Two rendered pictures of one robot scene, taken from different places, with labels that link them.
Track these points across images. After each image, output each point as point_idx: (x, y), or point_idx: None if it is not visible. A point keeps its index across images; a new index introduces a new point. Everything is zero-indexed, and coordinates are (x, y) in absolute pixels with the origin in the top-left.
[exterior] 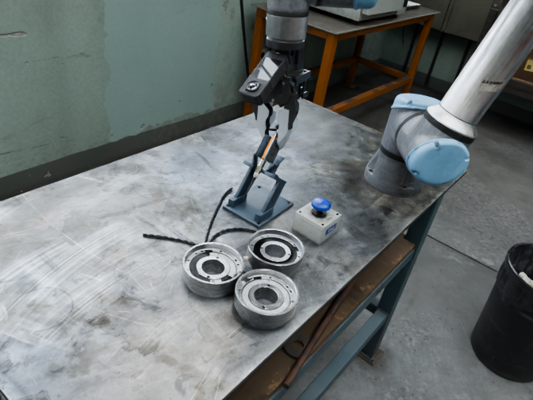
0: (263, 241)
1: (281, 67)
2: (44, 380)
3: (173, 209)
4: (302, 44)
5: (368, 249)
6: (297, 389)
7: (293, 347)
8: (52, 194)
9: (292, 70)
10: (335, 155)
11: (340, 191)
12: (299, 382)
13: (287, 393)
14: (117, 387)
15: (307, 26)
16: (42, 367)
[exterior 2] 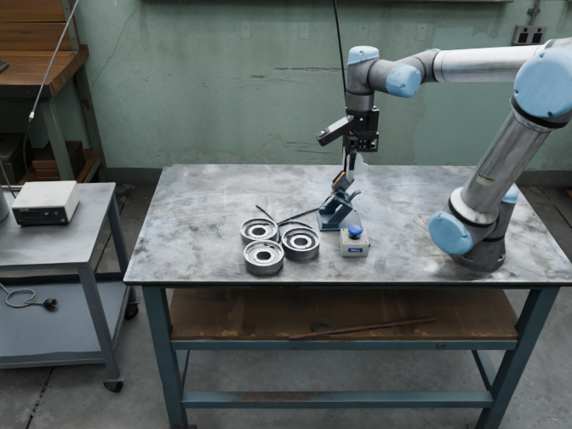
0: (301, 234)
1: (345, 125)
2: (154, 236)
3: (288, 200)
4: (363, 113)
5: (371, 276)
6: (389, 411)
7: (318, 325)
8: (243, 169)
9: (363, 129)
10: None
11: (413, 238)
12: (396, 409)
13: (380, 408)
14: (170, 253)
15: (368, 102)
16: (158, 231)
